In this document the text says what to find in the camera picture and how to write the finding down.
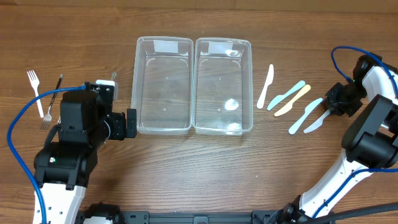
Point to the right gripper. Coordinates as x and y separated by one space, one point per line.
334 101

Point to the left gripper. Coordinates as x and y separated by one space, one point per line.
131 123

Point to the light blue plastic knife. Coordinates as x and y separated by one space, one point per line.
308 109

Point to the pale blue plastic knife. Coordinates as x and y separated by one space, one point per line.
316 124

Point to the teal plastic knife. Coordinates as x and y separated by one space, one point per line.
279 98

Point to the yellow plastic knife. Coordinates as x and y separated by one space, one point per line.
288 106

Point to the white plastic knife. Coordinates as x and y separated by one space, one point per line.
267 83

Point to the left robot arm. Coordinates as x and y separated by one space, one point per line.
69 155

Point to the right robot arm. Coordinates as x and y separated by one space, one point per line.
368 146

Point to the left clear plastic container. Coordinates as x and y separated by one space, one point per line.
161 88

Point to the clear plastic container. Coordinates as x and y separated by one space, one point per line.
161 88
223 97

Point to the right clear plastic container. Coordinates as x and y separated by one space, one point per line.
223 97

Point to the white plastic fork far left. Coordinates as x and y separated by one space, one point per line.
34 81

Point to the black-handled metal fork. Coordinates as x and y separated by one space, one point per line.
48 117

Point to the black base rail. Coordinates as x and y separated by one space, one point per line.
186 217

